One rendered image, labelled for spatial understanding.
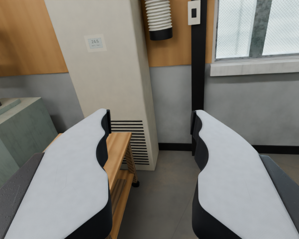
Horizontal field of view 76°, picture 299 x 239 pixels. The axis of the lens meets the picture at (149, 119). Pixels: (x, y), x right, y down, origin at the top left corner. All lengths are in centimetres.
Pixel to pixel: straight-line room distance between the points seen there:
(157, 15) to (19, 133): 131
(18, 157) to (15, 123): 26
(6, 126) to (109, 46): 94
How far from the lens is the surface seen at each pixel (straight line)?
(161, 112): 173
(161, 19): 131
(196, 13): 138
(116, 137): 135
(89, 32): 134
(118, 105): 144
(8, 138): 172
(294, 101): 184
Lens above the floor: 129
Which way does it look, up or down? 31 degrees down
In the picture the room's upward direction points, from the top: 8 degrees counter-clockwise
